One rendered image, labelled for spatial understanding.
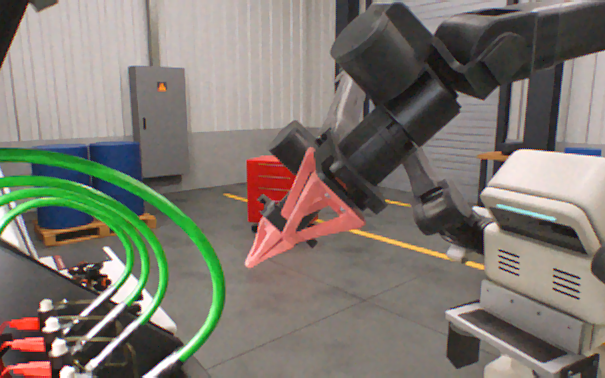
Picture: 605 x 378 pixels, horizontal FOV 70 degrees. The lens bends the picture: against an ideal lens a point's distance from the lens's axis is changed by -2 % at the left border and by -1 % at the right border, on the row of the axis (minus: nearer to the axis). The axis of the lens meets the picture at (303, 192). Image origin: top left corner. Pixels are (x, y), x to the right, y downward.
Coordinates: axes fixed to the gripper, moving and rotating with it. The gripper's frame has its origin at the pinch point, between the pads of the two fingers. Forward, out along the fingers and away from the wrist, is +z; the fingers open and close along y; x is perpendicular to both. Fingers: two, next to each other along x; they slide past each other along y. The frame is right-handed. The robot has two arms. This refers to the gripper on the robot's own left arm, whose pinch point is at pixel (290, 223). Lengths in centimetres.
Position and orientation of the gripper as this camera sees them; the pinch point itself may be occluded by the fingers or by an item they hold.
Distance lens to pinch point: 45.8
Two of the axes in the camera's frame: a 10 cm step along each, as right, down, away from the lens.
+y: 0.4, 4.0, -9.2
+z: -7.1, 6.5, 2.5
